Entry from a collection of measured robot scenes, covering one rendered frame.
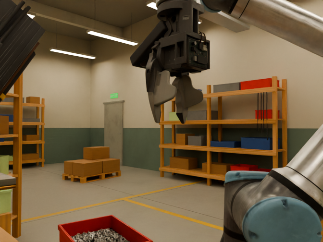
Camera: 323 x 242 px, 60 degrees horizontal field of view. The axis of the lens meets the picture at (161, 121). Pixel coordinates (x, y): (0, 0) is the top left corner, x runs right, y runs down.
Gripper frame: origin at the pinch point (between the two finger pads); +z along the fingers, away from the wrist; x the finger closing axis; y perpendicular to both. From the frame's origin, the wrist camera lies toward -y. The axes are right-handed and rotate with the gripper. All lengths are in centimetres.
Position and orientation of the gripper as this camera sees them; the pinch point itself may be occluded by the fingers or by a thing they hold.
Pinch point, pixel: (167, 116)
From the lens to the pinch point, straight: 52.9
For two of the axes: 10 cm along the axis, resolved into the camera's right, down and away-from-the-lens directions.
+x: 7.0, 0.2, 7.1
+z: 0.0, 10.0, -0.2
